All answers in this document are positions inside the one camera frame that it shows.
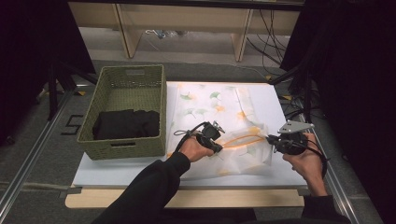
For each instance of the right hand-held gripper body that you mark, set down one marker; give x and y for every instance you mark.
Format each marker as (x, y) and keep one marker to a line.
(291, 141)

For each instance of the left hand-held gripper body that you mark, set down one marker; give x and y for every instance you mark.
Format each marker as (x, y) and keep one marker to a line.
(209, 132)

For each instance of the white leaf-print zipper bag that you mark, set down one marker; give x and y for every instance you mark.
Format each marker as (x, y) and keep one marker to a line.
(218, 105)

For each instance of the black cloth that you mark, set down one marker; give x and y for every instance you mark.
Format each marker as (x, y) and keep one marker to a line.
(126, 124)

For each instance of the green woven basket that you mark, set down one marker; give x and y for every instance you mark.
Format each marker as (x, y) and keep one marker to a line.
(124, 93)

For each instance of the person's left hand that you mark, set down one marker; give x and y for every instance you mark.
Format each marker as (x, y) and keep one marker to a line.
(194, 151)

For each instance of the person's right hand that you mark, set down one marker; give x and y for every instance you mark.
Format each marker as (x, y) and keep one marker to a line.
(306, 165)

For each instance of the black metal stand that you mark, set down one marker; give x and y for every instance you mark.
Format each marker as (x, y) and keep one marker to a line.
(303, 81)

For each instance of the black curtain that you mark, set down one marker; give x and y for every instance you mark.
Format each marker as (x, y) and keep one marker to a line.
(28, 46)
(358, 93)

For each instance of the white foam board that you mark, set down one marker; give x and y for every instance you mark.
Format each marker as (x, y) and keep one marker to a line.
(124, 174)

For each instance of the light wooden shelf unit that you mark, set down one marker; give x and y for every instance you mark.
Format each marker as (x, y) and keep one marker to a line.
(186, 18)

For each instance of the black tripod stand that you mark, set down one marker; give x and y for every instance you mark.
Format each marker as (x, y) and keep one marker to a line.
(56, 90)

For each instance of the metal floor rail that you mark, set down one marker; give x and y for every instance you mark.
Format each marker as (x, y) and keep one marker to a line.
(337, 186)
(31, 146)

